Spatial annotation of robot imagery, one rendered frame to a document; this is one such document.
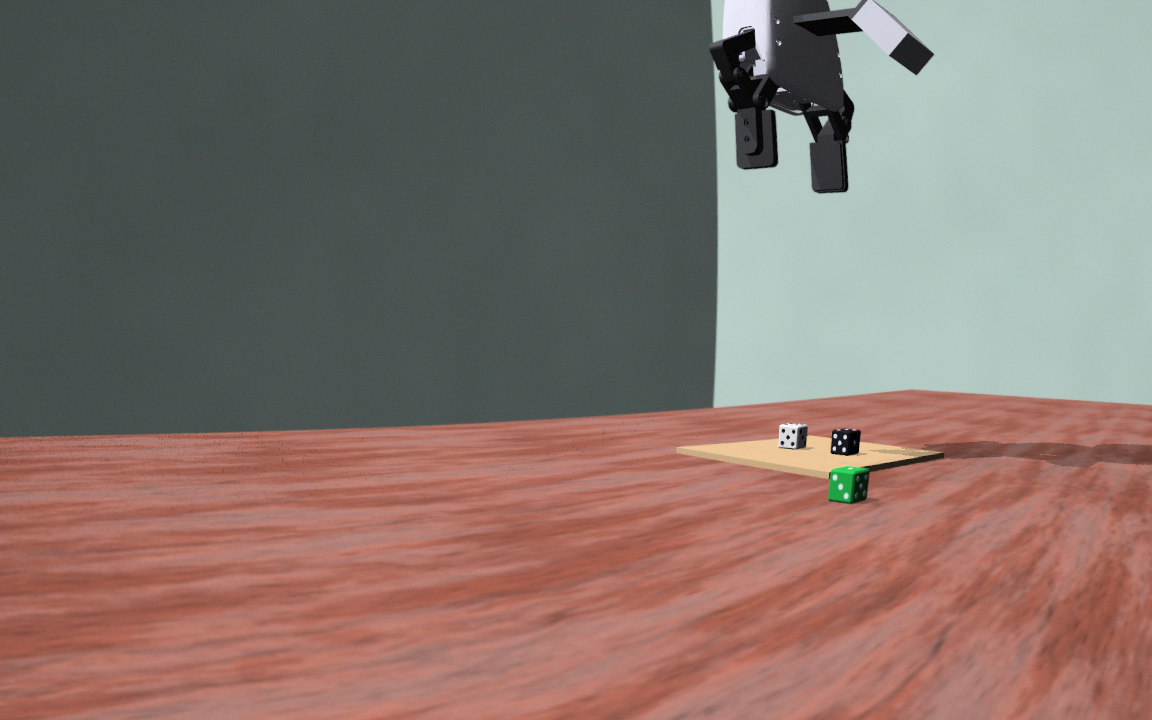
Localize green die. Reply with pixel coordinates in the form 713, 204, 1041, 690
828, 467, 870, 505

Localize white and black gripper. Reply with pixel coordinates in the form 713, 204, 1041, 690
708, 0, 854, 194

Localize tan square mat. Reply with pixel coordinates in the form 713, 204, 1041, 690
676, 435, 945, 479

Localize white die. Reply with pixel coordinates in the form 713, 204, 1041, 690
778, 423, 808, 450

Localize black die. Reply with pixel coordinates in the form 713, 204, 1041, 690
829, 429, 861, 456

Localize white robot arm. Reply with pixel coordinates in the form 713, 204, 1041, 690
793, 0, 934, 76

